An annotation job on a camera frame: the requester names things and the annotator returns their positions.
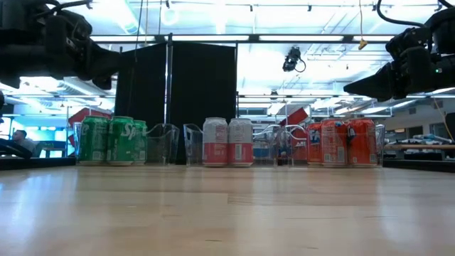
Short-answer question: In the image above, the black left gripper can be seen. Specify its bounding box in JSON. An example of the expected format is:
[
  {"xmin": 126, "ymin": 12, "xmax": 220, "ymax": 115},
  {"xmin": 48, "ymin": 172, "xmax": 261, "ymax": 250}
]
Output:
[{"xmin": 44, "ymin": 12, "xmax": 122, "ymax": 91}]

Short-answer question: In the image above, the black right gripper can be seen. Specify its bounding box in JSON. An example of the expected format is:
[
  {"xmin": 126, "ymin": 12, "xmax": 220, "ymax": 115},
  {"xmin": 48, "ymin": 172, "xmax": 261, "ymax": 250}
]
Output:
[{"xmin": 343, "ymin": 26, "xmax": 433, "ymax": 102}]

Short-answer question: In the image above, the orange Fanta soda can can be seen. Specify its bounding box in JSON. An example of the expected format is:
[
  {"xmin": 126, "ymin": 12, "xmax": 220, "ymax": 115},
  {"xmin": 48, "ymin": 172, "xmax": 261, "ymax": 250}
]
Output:
[
  {"xmin": 306, "ymin": 122, "xmax": 323, "ymax": 166},
  {"xmin": 346, "ymin": 118, "xmax": 378, "ymax": 167},
  {"xmin": 321, "ymin": 118, "xmax": 349, "ymax": 167}
]

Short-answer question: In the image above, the green Sprite soda can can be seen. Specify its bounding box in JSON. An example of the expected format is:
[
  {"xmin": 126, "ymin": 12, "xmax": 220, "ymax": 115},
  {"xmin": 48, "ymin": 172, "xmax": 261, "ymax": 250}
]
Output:
[
  {"xmin": 133, "ymin": 119, "xmax": 149, "ymax": 166},
  {"xmin": 106, "ymin": 115, "xmax": 137, "ymax": 167},
  {"xmin": 77, "ymin": 115, "xmax": 110, "ymax": 166}
]

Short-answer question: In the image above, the clear plastic bin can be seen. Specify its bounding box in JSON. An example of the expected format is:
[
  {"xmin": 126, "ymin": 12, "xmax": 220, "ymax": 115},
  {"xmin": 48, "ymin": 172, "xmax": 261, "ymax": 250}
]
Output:
[
  {"xmin": 182, "ymin": 122, "xmax": 277, "ymax": 167},
  {"xmin": 72, "ymin": 120, "xmax": 181, "ymax": 167},
  {"xmin": 282, "ymin": 122, "xmax": 387, "ymax": 168}
]

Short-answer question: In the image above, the pink white soda can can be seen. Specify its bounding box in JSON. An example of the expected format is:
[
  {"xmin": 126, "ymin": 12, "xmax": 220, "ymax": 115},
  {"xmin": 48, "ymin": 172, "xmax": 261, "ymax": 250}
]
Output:
[
  {"xmin": 201, "ymin": 117, "xmax": 229, "ymax": 168},
  {"xmin": 227, "ymin": 117, "xmax": 255, "ymax": 168}
]

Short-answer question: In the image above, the yellow hanging plug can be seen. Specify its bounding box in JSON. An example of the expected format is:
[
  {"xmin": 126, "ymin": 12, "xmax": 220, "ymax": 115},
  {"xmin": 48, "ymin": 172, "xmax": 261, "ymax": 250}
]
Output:
[{"xmin": 358, "ymin": 0, "xmax": 369, "ymax": 50}]

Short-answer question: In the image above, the red sign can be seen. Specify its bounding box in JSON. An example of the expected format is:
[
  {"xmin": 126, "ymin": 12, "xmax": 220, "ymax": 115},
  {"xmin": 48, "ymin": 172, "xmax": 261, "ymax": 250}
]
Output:
[
  {"xmin": 277, "ymin": 106, "xmax": 310, "ymax": 161},
  {"xmin": 67, "ymin": 107, "xmax": 113, "ymax": 125}
]

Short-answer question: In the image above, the wooden workbench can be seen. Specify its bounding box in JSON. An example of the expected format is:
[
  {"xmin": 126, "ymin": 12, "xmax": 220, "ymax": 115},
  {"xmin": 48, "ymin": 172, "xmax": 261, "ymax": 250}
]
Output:
[{"xmin": 378, "ymin": 142, "xmax": 455, "ymax": 151}]

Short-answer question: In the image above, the black folding screen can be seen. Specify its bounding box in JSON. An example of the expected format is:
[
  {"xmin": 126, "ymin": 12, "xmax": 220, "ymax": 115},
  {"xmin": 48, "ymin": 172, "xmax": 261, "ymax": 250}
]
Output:
[{"xmin": 113, "ymin": 41, "xmax": 238, "ymax": 165}]

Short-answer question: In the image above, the person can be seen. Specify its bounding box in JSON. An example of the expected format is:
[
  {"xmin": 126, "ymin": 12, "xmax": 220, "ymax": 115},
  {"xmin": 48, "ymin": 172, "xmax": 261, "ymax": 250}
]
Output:
[{"xmin": 10, "ymin": 129, "xmax": 38, "ymax": 159}]

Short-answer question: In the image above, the overhead light bar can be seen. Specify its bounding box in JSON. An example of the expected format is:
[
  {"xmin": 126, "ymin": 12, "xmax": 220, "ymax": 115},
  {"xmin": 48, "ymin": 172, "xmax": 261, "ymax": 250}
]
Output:
[{"xmin": 88, "ymin": 32, "xmax": 395, "ymax": 45}]

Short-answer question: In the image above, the blue white box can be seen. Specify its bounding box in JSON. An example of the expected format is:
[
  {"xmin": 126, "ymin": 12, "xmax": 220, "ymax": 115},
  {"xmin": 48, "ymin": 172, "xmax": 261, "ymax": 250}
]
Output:
[{"xmin": 252, "ymin": 147, "xmax": 282, "ymax": 159}]

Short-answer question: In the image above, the black ceiling camera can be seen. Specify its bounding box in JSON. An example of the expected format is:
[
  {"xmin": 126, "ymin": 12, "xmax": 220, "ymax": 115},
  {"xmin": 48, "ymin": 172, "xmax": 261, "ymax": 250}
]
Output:
[{"xmin": 282, "ymin": 46, "xmax": 306, "ymax": 74}]

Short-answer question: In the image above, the black ceiling rail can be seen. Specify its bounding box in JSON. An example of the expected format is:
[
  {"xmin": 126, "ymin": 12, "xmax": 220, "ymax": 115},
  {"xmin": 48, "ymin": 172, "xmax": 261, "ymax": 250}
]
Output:
[{"xmin": 237, "ymin": 93, "xmax": 455, "ymax": 99}]

